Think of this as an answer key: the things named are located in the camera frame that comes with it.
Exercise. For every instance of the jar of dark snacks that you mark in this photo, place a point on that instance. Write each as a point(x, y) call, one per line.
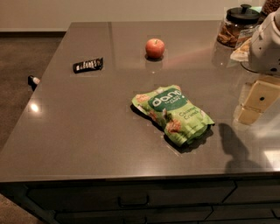
point(269, 6)

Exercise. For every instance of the black rxbar chocolate bar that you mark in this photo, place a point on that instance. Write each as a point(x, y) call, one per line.
point(88, 66)

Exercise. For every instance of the right cabinet drawers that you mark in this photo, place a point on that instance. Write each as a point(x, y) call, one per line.
point(250, 200)

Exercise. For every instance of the upper drawer with handle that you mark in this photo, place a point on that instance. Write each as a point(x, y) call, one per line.
point(112, 197)

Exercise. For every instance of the lower drawer with handle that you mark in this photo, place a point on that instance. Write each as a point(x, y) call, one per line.
point(137, 216)

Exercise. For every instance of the red apple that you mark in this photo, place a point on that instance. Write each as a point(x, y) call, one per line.
point(155, 48)

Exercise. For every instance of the glass jar with black lid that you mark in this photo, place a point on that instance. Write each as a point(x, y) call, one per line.
point(236, 20)

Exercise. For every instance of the snack packet beside jar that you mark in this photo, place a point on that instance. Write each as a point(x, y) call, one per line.
point(242, 52)

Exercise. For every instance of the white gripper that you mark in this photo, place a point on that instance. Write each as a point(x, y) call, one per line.
point(266, 48)

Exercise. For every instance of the drawer with handle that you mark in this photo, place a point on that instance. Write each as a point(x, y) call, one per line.
point(137, 216)
point(112, 197)

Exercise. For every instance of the green rice chip bag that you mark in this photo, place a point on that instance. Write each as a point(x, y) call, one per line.
point(180, 120)

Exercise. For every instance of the small object on floor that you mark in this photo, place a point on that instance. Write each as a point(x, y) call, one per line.
point(33, 81)

